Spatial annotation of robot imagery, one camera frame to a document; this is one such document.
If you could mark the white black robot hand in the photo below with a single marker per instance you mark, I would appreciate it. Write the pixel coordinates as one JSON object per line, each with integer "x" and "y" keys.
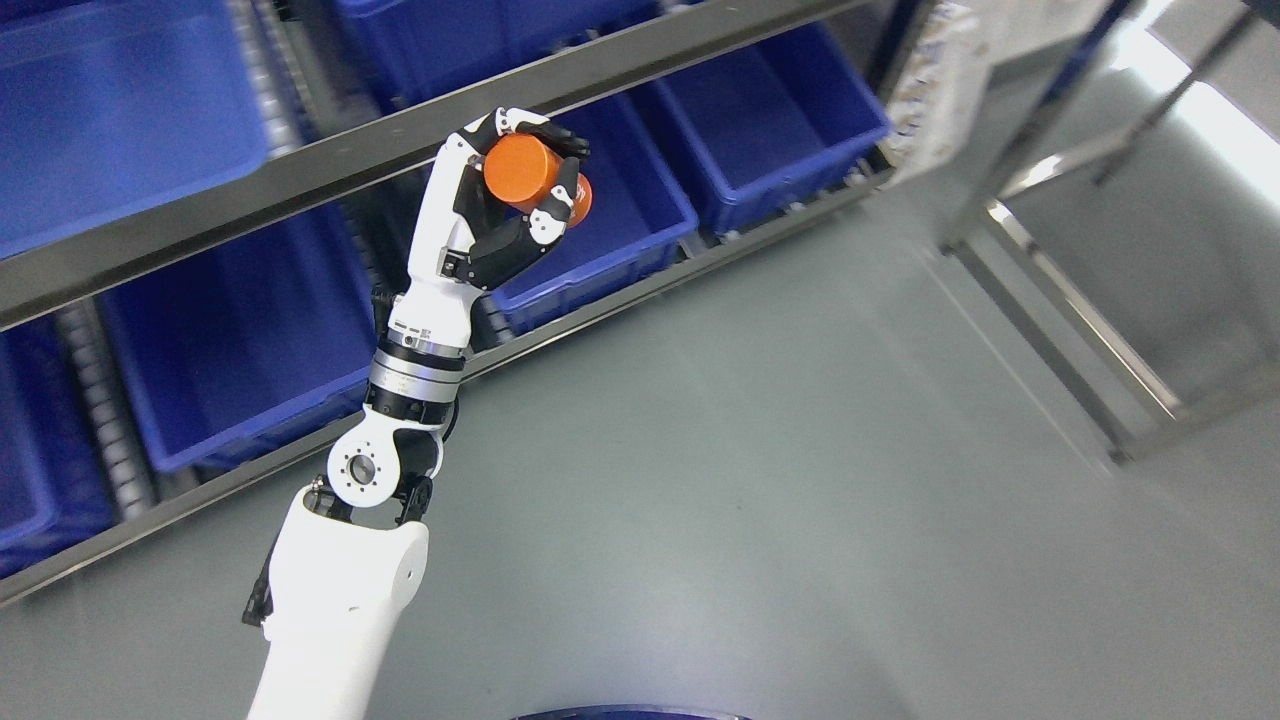
{"x": 458, "y": 249}

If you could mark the orange cylindrical capacitor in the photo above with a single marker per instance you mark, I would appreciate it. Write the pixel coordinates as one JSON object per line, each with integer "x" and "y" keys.
{"x": 519, "y": 172}

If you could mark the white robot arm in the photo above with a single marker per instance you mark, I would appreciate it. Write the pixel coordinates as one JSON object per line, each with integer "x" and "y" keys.
{"x": 351, "y": 553}

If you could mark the blue bin top centre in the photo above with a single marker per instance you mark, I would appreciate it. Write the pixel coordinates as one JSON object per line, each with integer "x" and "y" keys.
{"x": 414, "y": 51}

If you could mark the lower blue bin centre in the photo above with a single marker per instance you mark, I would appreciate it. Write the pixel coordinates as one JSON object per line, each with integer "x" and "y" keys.
{"x": 247, "y": 347}

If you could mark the lower blue bin far right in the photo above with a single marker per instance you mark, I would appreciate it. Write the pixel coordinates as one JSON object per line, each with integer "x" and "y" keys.
{"x": 751, "y": 132}

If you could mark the large blue bin left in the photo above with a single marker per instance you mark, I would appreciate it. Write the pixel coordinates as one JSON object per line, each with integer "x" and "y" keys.
{"x": 109, "y": 108}

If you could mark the lower blue bin left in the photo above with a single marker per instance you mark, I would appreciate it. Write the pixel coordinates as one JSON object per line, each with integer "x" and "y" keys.
{"x": 54, "y": 492}

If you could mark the white printed sign board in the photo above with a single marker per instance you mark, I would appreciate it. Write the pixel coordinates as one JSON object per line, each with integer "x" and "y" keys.
{"x": 933, "y": 108}

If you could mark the metal shelf rail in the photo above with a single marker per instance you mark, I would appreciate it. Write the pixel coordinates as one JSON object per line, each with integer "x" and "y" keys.
{"x": 43, "y": 280}

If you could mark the steel frame table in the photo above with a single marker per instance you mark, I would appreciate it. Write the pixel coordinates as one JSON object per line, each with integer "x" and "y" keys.
{"x": 1113, "y": 253}

